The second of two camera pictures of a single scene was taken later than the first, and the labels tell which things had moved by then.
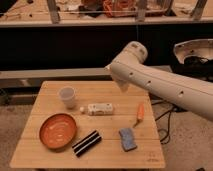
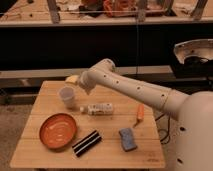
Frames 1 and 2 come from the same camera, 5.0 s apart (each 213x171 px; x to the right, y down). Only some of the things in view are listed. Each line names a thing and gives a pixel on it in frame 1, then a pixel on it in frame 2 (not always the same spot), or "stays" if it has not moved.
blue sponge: [127, 137] stays
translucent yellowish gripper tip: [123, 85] -> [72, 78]
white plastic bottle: [98, 109] stays
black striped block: [86, 143] stays
